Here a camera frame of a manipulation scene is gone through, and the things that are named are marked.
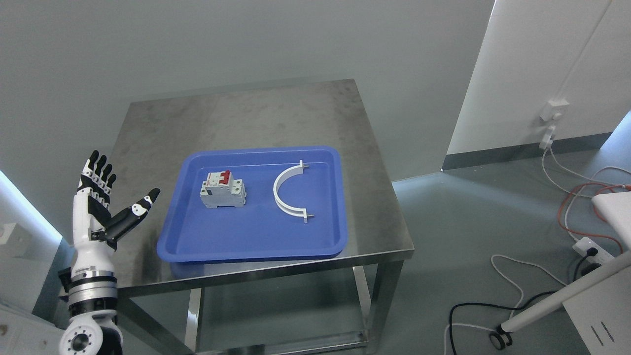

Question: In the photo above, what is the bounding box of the blue plastic tray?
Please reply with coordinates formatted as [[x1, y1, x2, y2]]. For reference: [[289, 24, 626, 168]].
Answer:
[[156, 146, 349, 263]]

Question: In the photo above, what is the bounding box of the white desk with caster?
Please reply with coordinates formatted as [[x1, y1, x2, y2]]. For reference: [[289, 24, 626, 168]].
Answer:
[[489, 191, 631, 355]]

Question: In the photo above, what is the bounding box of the white wall socket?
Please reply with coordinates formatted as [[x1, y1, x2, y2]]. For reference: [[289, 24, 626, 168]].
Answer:
[[539, 99, 569, 123]]

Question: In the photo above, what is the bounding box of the white curved pipe clamp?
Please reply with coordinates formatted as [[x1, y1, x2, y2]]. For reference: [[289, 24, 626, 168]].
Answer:
[[272, 160, 314, 224]]

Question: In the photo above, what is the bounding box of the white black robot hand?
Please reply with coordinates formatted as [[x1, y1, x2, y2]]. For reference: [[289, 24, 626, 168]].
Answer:
[[70, 150, 161, 279]]

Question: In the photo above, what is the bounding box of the white red circuit breaker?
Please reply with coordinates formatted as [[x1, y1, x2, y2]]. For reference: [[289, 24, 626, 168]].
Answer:
[[199, 170, 246, 209]]

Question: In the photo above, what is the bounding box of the white power strip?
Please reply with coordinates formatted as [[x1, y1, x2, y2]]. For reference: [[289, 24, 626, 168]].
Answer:
[[572, 237, 615, 263]]

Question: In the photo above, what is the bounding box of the white cable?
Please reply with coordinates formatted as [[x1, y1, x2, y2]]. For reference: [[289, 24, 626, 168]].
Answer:
[[541, 126, 631, 199]]

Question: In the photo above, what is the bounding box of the black cable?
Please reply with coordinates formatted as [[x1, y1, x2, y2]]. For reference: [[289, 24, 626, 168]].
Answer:
[[448, 291, 560, 355]]

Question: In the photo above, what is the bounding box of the stainless steel table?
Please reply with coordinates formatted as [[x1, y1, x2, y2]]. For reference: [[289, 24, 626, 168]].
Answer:
[[58, 79, 415, 355]]

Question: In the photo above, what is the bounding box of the orange cable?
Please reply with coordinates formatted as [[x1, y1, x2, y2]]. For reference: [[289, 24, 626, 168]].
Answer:
[[558, 183, 631, 253]]

